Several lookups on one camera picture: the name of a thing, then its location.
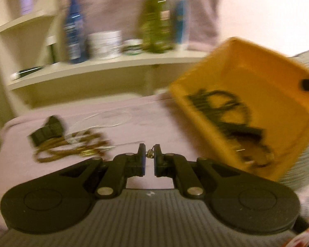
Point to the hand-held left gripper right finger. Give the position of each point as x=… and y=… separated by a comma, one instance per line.
x=157, y=159

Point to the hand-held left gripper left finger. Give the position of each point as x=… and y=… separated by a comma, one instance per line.
x=143, y=159

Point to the small metal earring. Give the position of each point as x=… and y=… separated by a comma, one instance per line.
x=150, y=153

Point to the orange plastic tray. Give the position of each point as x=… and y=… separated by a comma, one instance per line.
x=273, y=103

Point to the black wrist watch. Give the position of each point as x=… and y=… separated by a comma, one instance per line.
x=50, y=131

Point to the lilac fleece towel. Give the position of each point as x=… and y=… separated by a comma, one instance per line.
x=149, y=118

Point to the cream wooden shelf unit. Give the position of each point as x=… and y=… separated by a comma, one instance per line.
x=105, y=79

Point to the small green white jar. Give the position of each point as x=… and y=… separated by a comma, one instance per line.
x=132, y=47

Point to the white cream jar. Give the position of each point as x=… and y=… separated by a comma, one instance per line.
x=105, y=45

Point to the white blue tube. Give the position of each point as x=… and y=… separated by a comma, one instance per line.
x=181, y=25

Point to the green oil spray bottle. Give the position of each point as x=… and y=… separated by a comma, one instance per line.
x=155, y=23

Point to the blue spray bottle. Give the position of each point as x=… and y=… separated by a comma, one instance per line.
x=74, y=36

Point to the dark green tube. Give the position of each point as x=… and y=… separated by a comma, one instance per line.
x=28, y=72

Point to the red white printed object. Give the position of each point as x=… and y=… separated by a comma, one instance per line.
x=300, y=239

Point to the hanging lilac towel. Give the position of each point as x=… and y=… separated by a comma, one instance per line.
x=113, y=5

